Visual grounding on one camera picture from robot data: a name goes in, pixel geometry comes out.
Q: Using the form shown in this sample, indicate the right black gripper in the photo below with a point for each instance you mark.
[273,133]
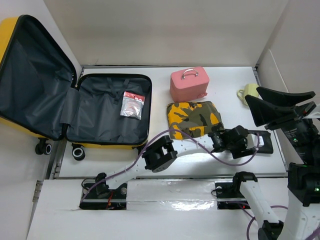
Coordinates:
[282,113]

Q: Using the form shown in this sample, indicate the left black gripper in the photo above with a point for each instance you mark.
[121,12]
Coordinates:
[243,150]

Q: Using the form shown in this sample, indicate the pale yellow-green mug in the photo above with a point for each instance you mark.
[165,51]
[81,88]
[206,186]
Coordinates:
[250,89]

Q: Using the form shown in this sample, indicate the black pouch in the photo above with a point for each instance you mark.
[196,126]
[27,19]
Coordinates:
[260,139]

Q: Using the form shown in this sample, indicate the camouflage garment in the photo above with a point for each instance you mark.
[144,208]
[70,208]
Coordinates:
[196,119]

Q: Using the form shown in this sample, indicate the pink cosmetic case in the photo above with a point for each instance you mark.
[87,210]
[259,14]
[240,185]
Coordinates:
[189,84]

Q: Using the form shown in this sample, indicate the clear plastic bag red label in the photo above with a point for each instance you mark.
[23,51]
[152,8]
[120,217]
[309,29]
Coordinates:
[132,105]

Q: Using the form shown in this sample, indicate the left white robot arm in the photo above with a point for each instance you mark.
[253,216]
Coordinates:
[162,151]

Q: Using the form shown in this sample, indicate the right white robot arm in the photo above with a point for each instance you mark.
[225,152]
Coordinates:
[302,221]

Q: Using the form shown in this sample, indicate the yellow hard-shell suitcase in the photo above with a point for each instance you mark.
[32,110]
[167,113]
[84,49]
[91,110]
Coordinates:
[40,94]

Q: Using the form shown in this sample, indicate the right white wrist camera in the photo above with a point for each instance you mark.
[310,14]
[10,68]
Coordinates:
[314,114]

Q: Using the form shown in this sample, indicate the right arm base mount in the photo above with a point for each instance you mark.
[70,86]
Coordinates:
[228,193]

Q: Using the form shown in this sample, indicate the metal rail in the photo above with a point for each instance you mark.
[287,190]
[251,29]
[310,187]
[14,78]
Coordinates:
[180,177]

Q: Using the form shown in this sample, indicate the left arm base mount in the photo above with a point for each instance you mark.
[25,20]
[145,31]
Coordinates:
[102,198]

